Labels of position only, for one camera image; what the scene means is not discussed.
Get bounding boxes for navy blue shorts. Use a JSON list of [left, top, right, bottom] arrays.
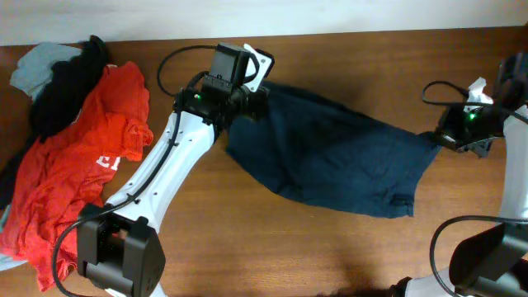
[[226, 82, 441, 219]]

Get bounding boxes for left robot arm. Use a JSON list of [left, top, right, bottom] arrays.
[[73, 43, 275, 296]]

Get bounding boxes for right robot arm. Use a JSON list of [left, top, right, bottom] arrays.
[[388, 52, 527, 297]]

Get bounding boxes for black garment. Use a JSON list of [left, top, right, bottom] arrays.
[[1, 35, 110, 210]]

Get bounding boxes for red t-shirt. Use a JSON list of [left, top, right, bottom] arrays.
[[1, 62, 153, 291]]

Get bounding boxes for light grey garment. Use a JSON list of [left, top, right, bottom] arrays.
[[0, 42, 86, 272]]

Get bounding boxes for right black cable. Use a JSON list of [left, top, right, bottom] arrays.
[[421, 80, 528, 297]]

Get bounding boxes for black cable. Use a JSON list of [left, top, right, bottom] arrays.
[[51, 45, 261, 297], [421, 80, 528, 297]]

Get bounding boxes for left black cable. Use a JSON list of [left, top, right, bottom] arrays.
[[51, 45, 261, 297]]

